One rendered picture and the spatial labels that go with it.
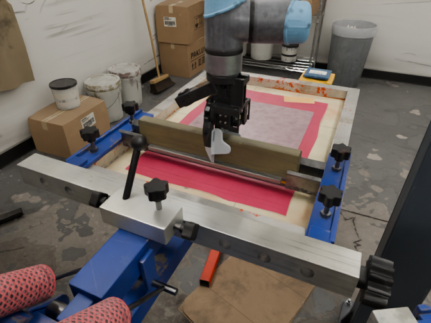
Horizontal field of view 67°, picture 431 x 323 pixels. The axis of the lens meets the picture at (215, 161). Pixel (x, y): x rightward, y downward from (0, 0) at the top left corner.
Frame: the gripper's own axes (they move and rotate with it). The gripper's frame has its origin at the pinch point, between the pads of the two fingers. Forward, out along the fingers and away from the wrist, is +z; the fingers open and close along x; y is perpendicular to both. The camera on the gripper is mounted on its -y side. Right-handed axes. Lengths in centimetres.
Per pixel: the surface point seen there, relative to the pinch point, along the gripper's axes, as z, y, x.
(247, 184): 5.3, 9.6, -2.1
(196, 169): 5.3, -4.1, -1.8
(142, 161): 5.3, -18.4, -4.5
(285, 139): 5.3, 12.7, 21.8
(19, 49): 24, -194, 97
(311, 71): 4, 9, 78
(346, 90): 2, 25, 57
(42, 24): 13, -200, 127
